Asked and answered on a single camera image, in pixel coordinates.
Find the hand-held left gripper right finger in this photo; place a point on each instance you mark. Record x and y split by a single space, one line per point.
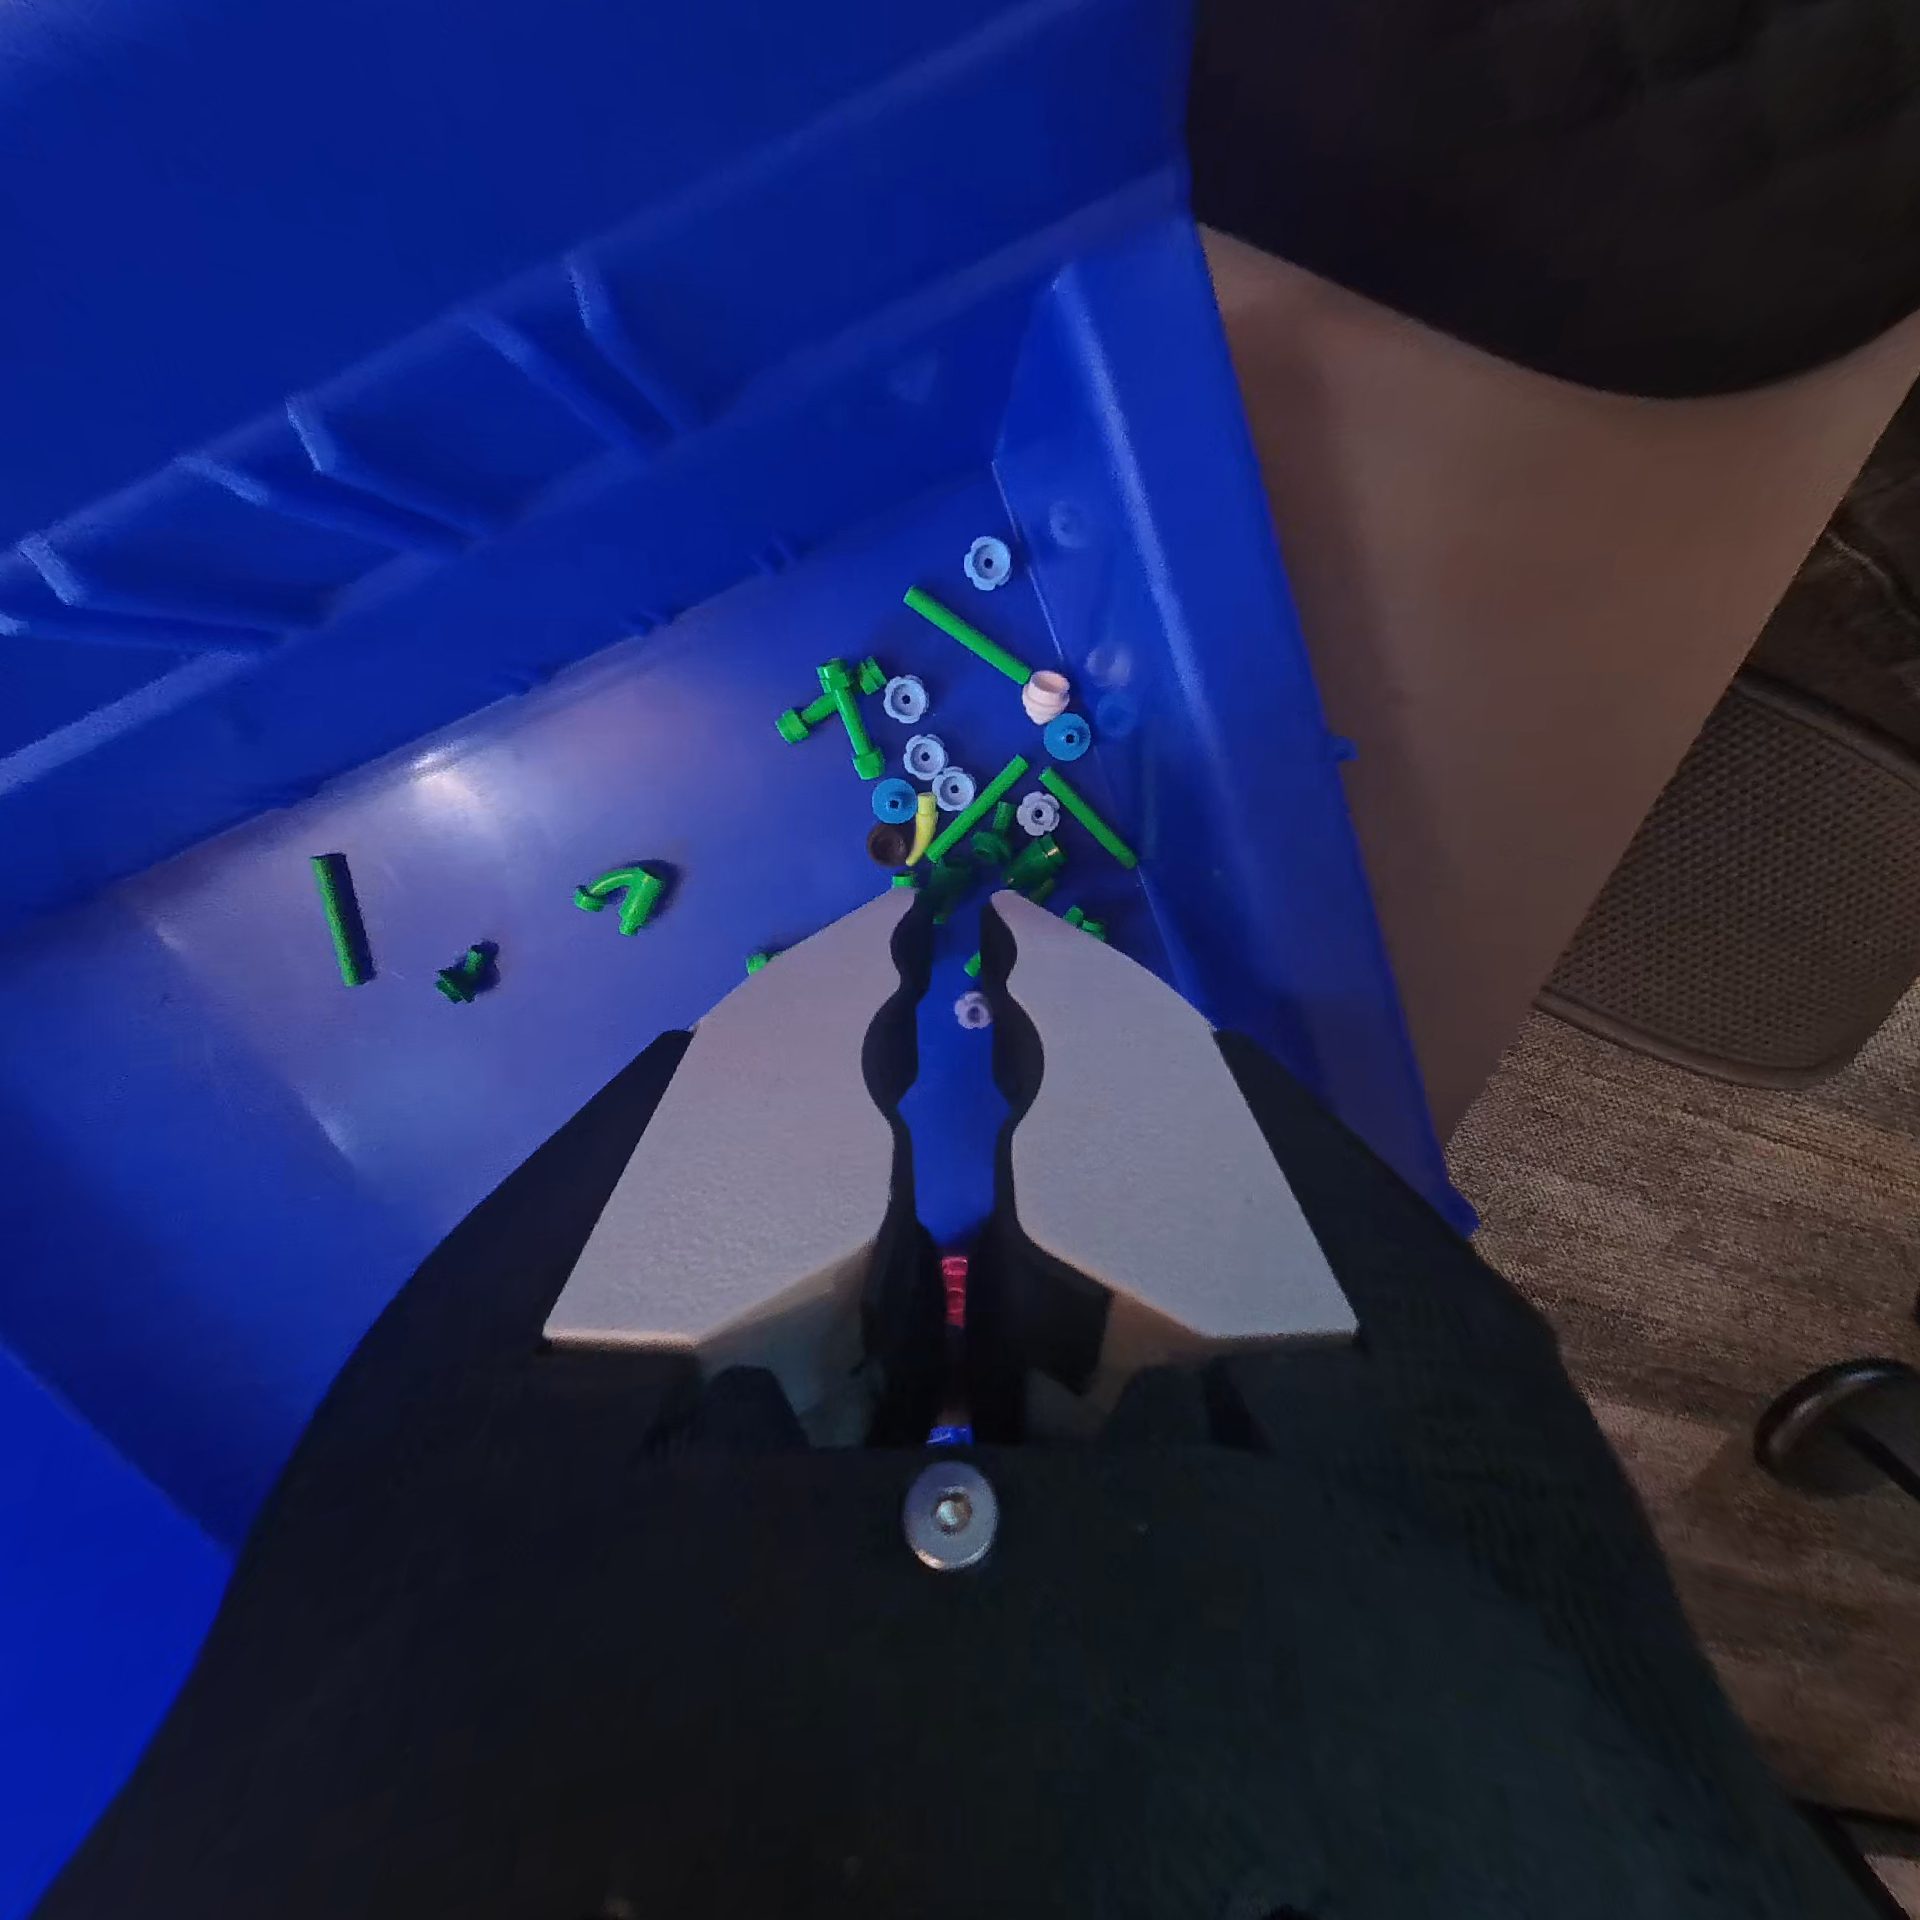
1171 1181

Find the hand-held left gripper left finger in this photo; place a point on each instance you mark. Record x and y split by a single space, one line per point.
733 1181

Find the pile of small toy bricks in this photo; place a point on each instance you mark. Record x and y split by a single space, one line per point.
971 814

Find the blue plastic bin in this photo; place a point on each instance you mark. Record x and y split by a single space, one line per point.
301 375

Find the pink flower brick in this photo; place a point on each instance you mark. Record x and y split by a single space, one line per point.
958 1289

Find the pale pink round brick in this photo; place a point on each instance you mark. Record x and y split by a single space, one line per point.
971 1007

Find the curved green brick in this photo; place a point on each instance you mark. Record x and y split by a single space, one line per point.
628 889

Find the small green stud brick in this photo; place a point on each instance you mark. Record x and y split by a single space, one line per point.
468 971

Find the straight green bar brick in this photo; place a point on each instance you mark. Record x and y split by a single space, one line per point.
342 920

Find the brown mesh chair seat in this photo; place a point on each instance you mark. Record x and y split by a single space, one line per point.
1754 895

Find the black chair base leg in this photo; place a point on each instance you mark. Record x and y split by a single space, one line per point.
1840 1421

